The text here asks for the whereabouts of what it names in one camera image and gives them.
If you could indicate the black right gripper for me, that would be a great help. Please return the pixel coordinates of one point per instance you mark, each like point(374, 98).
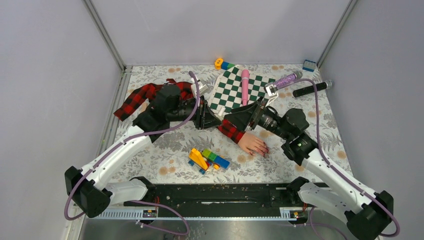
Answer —
point(240, 116)

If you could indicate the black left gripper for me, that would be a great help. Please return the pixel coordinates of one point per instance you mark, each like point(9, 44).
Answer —
point(204, 118)

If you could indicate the white cap nail polish bottle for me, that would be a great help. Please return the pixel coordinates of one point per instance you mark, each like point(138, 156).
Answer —
point(221, 111)

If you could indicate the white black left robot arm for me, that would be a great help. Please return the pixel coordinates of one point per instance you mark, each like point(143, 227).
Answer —
point(89, 187)

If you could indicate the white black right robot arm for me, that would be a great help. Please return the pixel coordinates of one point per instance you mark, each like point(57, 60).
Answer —
point(365, 212)

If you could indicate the mannequin hand with red nails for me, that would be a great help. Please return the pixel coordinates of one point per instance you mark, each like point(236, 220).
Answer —
point(252, 145)

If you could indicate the floral patterned table mat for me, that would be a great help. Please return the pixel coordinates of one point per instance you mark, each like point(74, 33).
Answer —
point(166, 161)

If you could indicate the green white checkered board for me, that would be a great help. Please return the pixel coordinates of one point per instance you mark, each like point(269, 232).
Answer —
point(227, 91)

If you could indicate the yellow toy block ramp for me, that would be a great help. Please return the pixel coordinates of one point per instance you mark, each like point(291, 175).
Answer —
point(197, 159)

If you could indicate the pink toy microphone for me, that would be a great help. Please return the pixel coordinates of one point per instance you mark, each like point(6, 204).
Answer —
point(245, 75)

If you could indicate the green blue toy bricks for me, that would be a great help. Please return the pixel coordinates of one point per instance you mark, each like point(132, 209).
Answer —
point(215, 160)

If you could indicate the orange blue green block stack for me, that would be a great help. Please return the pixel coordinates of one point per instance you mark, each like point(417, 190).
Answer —
point(220, 64)

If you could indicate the purple glitter toy microphone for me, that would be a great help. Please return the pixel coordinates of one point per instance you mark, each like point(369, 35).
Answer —
point(286, 80)

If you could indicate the red black plaid shirt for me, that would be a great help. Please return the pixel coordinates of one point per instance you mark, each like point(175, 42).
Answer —
point(149, 92)

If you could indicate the blue toy brick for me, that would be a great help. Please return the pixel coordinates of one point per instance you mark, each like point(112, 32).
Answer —
point(309, 65)

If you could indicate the black toy microphone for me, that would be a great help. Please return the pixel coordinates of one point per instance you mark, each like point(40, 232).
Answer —
point(310, 89)

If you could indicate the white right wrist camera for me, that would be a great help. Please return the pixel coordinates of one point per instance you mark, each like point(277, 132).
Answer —
point(272, 92)

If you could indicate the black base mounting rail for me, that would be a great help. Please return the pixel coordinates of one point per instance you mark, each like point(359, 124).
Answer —
point(222, 197)

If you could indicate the grey slotted cable duct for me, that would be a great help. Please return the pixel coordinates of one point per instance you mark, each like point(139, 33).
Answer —
point(153, 213)

